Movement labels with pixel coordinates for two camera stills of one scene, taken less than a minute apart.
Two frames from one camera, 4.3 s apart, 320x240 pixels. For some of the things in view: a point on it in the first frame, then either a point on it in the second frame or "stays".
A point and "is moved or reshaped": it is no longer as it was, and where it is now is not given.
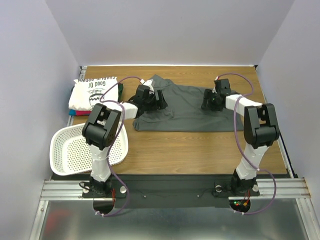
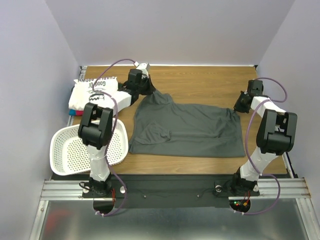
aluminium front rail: (72, 190) stays
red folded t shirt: (82, 112) stays
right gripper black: (206, 99) to (240, 105)
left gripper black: (159, 105) to (151, 88)
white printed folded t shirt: (85, 93) stays
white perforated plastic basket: (70, 154) stays
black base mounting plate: (155, 191) stays
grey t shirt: (184, 112) is moved or reshaped
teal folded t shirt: (72, 112) stays
